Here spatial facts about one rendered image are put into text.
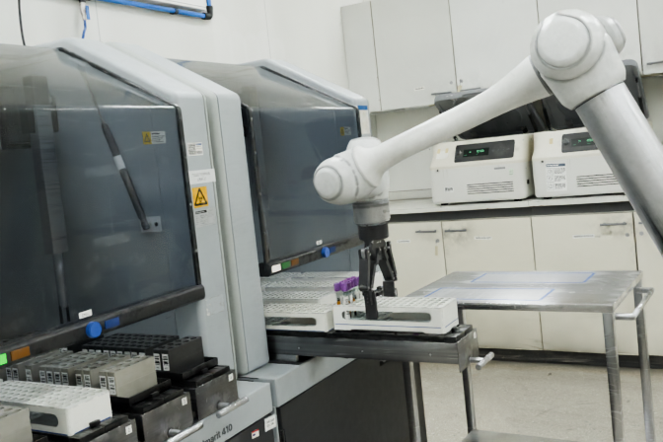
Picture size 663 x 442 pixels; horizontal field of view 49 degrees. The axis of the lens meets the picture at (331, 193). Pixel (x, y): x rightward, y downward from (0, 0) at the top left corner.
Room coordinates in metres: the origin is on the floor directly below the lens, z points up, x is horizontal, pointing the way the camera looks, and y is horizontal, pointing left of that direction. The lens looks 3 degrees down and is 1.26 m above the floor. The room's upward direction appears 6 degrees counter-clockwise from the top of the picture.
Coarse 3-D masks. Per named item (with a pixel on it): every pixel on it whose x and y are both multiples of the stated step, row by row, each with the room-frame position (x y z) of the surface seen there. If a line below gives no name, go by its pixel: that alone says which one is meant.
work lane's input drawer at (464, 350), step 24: (288, 336) 1.84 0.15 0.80; (312, 336) 1.81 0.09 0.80; (336, 336) 1.78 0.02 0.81; (360, 336) 1.75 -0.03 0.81; (384, 336) 1.72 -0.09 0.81; (408, 336) 1.68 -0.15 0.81; (432, 336) 1.65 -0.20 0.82; (456, 336) 1.63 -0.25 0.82; (408, 360) 1.68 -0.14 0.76; (432, 360) 1.64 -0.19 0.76; (456, 360) 1.62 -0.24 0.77; (480, 360) 1.64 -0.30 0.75
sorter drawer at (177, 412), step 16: (144, 400) 1.45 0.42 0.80; (160, 400) 1.40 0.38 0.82; (176, 400) 1.43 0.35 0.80; (128, 416) 1.37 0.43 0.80; (144, 416) 1.35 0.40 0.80; (160, 416) 1.39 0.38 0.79; (176, 416) 1.42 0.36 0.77; (144, 432) 1.35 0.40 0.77; (160, 432) 1.38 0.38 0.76; (176, 432) 1.39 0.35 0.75; (192, 432) 1.40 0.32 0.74
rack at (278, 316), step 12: (264, 312) 1.90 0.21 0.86; (276, 312) 1.88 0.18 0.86; (288, 312) 1.86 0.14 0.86; (300, 312) 1.84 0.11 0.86; (312, 312) 1.83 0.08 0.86; (324, 312) 1.81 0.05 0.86; (276, 324) 1.92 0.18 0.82; (288, 324) 1.97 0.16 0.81; (300, 324) 1.96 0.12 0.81; (312, 324) 1.94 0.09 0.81; (324, 324) 1.81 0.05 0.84
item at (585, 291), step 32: (448, 288) 2.17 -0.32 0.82; (480, 288) 2.11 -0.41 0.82; (512, 288) 2.07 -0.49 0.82; (544, 288) 2.02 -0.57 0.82; (576, 288) 1.98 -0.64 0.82; (608, 288) 1.94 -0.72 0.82; (640, 288) 2.06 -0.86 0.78; (608, 320) 1.76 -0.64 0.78; (640, 320) 2.11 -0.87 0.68; (608, 352) 1.76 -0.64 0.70; (640, 352) 2.12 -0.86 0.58; (416, 416) 2.07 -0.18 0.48
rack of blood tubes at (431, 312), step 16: (352, 304) 1.79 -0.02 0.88; (384, 304) 1.74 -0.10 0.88; (400, 304) 1.72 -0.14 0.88; (416, 304) 1.72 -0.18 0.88; (432, 304) 1.70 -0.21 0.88; (448, 304) 1.68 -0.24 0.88; (336, 320) 1.79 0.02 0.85; (352, 320) 1.77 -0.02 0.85; (368, 320) 1.75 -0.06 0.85; (384, 320) 1.80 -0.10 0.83; (400, 320) 1.80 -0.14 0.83; (416, 320) 1.78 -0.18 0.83; (432, 320) 1.66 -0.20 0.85; (448, 320) 1.67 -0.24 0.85
